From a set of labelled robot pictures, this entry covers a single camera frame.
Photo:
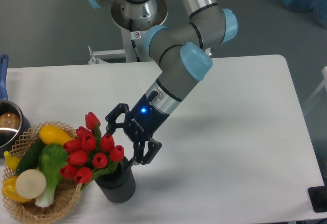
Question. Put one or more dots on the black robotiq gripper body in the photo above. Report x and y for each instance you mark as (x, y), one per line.
(143, 120)

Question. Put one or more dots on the red tulip bouquet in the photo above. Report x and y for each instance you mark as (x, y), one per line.
(91, 154)

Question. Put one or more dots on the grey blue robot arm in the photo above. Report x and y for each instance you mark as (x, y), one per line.
(179, 53)

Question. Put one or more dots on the dark grey ribbed vase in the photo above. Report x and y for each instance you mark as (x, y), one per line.
(120, 186)

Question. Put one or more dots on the yellow squash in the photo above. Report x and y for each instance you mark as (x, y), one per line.
(51, 134)

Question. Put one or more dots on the green bok choy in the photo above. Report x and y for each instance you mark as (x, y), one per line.
(51, 159)

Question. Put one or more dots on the woven wicker basket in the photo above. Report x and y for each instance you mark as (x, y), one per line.
(67, 192)

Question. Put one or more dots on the green cucumber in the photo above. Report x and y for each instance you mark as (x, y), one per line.
(30, 158)

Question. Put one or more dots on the white round radish slice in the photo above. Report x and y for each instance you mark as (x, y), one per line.
(30, 184)

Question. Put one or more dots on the yellow bell pepper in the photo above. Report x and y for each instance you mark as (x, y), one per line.
(9, 190)

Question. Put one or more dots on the black device at edge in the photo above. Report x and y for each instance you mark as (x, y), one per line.
(318, 198)

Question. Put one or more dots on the blue handled saucepan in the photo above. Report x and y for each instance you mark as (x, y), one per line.
(13, 121)

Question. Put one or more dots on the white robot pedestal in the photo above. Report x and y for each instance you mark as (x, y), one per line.
(136, 17)

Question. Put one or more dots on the white frame at right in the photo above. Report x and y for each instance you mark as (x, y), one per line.
(317, 95)

